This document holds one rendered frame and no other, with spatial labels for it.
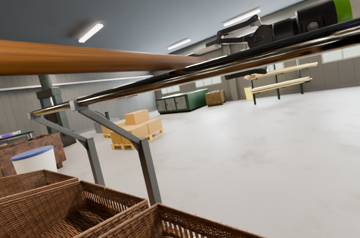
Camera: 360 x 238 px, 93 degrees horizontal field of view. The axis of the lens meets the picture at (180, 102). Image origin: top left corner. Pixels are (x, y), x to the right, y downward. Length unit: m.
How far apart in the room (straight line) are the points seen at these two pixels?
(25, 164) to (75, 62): 3.24
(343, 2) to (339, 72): 7.91
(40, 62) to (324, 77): 8.26
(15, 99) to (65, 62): 8.69
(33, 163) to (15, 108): 5.63
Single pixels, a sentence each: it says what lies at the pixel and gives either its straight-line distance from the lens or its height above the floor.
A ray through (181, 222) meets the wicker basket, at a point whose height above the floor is 0.69.
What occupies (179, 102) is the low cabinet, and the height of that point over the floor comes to 0.49.
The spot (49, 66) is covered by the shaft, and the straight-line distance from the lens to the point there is 0.21.
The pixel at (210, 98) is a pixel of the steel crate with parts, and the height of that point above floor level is 0.38.
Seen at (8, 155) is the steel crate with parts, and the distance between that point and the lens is 4.25.
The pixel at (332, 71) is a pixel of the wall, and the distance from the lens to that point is 8.29.
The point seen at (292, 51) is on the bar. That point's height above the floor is 1.16.
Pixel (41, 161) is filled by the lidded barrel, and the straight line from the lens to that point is 3.41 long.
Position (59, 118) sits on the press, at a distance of 6.84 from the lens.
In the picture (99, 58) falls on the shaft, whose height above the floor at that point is 1.19.
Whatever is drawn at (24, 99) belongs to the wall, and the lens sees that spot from 8.93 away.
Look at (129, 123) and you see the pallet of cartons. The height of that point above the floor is 0.50.
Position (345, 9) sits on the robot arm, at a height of 1.21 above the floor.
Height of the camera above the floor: 1.14
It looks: 5 degrees down
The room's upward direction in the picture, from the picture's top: 12 degrees counter-clockwise
